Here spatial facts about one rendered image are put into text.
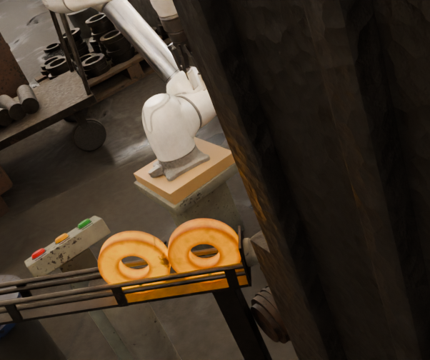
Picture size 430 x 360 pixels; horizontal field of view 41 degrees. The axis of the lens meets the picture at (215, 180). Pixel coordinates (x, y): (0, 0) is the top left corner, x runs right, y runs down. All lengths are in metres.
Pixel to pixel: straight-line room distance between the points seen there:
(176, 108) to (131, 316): 0.79
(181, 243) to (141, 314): 0.50
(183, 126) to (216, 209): 0.36
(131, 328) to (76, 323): 0.76
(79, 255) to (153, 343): 0.33
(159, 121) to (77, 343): 0.89
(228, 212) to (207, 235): 1.11
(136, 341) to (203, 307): 0.51
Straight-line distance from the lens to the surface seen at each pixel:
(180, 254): 1.22
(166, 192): 2.07
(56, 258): 1.66
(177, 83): 2.21
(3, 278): 2.06
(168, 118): 2.07
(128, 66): 4.29
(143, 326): 1.68
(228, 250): 1.20
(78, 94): 3.57
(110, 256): 1.24
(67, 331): 2.41
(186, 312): 2.18
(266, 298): 1.32
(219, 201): 2.25
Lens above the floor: 1.45
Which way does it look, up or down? 31 degrees down
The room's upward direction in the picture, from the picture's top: 23 degrees counter-clockwise
